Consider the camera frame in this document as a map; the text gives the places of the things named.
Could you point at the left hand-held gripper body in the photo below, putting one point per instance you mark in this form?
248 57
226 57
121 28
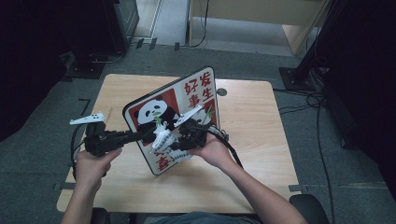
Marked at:
99 140

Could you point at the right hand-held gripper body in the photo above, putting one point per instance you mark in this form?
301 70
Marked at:
194 137

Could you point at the panda print board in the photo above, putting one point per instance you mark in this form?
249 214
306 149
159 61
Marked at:
193 90

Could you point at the person's right hand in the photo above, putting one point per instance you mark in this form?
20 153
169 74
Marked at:
216 152

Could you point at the person's left hand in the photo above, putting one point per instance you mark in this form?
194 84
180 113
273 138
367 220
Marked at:
91 169

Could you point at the black round table grommet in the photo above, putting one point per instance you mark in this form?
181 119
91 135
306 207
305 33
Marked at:
223 92

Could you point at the grey floor tape strip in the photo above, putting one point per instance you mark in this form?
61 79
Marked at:
63 186

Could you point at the black stand base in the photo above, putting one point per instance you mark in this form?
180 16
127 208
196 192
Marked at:
87 70

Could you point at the person's blue-grey shirt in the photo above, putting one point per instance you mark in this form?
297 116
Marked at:
202 218

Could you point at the dark curtain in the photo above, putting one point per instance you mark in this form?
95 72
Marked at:
31 62

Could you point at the black cabinet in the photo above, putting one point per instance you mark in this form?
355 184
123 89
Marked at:
124 15

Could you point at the black metal stand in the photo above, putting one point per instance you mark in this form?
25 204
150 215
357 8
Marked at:
299 74

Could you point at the light wooden cabinet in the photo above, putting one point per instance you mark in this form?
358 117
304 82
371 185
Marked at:
249 12

